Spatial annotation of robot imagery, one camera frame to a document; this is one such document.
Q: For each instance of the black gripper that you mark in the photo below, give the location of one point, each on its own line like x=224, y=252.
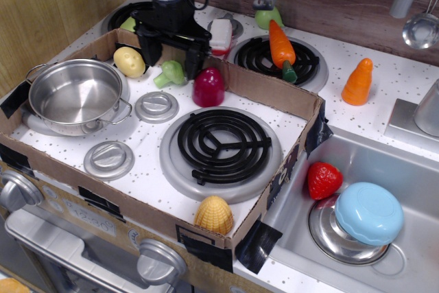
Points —
x=172, y=22

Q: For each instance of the green toy broccoli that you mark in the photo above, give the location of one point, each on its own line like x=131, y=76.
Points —
x=172, y=72

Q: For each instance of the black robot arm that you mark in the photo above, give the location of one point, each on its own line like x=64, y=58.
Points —
x=172, y=22

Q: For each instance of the steel cooking pot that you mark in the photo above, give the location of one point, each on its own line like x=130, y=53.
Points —
x=77, y=97

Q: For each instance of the yellow toy potato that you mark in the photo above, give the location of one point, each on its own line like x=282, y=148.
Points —
x=129, y=62

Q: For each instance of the dark red toy vegetable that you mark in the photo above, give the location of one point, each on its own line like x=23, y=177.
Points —
x=208, y=88

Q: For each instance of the green plastic plate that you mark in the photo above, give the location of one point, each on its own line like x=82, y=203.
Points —
x=128, y=24

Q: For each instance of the upper silver stove knob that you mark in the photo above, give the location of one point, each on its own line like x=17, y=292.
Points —
x=156, y=107

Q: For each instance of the silver stove knob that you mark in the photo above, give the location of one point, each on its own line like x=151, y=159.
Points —
x=156, y=107
x=109, y=160

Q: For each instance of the back left black burner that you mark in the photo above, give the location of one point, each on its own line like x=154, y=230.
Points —
x=120, y=15

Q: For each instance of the black burner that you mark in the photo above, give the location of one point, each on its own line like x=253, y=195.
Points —
x=310, y=66
x=220, y=151
x=120, y=15

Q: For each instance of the green toy pear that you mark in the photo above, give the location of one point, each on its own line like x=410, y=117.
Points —
x=263, y=18

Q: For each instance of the orange toy carrot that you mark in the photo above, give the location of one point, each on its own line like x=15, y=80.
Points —
x=282, y=52

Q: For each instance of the front right black burner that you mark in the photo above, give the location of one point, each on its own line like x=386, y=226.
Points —
x=220, y=151

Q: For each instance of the lower silver stove knob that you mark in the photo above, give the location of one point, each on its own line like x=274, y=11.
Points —
x=109, y=160

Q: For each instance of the back right black burner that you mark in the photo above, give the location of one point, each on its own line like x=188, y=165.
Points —
x=310, y=66

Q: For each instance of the yellow toy corn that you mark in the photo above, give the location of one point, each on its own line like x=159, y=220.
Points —
x=214, y=214

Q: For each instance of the orange toy cone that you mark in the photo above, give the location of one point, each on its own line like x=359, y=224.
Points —
x=357, y=87

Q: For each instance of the cardboard fence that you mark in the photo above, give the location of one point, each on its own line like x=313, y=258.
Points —
x=145, y=196

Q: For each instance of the red toy strawberry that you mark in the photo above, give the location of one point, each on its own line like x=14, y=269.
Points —
x=323, y=180

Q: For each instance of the left front oven knob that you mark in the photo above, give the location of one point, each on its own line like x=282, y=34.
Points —
x=18, y=191

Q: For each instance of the oven knob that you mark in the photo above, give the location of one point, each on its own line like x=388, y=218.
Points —
x=158, y=264
x=18, y=191

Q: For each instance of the right front oven knob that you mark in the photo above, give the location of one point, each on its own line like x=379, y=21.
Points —
x=158, y=264

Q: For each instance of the steel bowl in sink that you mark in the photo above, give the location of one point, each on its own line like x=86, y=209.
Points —
x=335, y=242

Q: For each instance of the hanging steel ladle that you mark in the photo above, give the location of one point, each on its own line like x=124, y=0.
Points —
x=421, y=30

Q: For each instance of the light blue plastic bowl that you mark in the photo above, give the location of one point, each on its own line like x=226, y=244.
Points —
x=369, y=213

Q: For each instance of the orange object bottom left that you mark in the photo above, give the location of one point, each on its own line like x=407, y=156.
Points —
x=10, y=285

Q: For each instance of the steel sink basin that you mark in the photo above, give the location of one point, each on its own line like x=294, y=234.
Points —
x=411, y=262

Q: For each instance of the oven door handle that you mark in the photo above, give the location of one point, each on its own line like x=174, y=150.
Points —
x=64, y=249

